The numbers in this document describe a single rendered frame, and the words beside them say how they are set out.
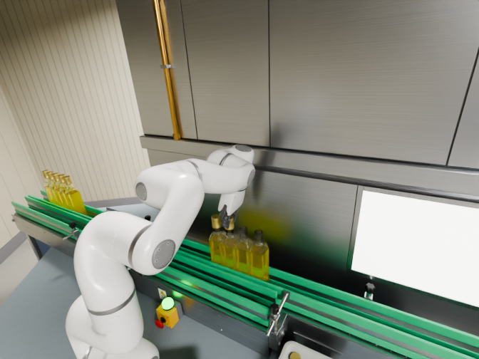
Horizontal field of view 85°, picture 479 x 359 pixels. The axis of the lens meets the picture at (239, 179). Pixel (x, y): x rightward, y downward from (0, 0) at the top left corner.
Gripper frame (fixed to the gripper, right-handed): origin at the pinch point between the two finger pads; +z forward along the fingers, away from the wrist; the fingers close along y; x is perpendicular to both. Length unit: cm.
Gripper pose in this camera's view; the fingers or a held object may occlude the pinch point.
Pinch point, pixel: (229, 219)
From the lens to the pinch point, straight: 95.6
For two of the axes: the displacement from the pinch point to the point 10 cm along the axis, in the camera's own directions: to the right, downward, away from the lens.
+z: -1.7, 8.4, 5.1
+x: 8.6, 3.9, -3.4
